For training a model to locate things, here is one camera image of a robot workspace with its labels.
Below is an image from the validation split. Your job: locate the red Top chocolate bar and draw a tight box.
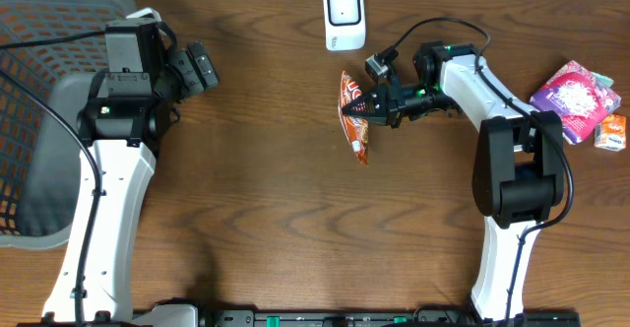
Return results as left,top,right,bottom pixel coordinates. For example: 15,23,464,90
338,70,368,165

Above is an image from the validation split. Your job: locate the red blue noodle packet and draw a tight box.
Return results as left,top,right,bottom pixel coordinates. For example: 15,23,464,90
530,60,621,145

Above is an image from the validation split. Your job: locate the small orange carton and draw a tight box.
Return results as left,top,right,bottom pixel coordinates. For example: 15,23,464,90
594,114,626,152

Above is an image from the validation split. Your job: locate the teal white snack packet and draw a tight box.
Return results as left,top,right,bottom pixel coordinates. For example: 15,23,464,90
593,72,614,88

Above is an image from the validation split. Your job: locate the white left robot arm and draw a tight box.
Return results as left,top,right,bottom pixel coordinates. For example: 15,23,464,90
40,9,220,326

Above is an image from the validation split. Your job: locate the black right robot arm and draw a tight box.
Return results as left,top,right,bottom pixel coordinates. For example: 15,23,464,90
339,41,572,326

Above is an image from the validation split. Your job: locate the grey plastic mesh basket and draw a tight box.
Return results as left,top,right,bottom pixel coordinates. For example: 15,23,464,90
1,0,137,250

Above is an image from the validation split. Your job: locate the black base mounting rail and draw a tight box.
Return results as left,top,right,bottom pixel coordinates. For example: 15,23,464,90
132,307,582,327

